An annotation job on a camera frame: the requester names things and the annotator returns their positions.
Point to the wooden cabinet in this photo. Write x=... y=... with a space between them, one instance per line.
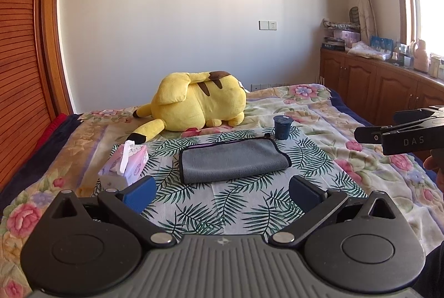
x=374 y=89

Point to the floral bed blanket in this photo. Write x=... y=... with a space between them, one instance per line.
x=317 y=111

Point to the red and navy blanket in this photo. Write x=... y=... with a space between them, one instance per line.
x=48 y=147

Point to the palm leaf print cloth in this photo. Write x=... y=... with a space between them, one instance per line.
x=259 y=204

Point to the person's right hand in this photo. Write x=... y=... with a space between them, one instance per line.
x=431 y=164

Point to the white wall switch socket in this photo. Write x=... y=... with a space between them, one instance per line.
x=267 y=25

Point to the grey towel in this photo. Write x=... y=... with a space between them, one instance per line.
x=223 y=161

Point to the yellow Pikachu plush toy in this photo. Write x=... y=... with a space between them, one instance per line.
x=186 y=100

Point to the wooden slatted wardrobe door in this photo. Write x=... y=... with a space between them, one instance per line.
x=33 y=88

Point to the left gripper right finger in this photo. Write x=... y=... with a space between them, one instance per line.
x=318 y=207

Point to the clutter pile on cabinet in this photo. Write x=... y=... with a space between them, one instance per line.
x=346 y=37

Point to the pink tissue box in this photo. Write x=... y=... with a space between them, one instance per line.
x=124 y=167

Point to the dark blue cup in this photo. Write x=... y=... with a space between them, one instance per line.
x=282 y=126

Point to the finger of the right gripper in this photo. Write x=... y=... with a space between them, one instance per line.
x=402 y=139
x=418 y=114

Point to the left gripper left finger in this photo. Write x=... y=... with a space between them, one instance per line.
x=124 y=208

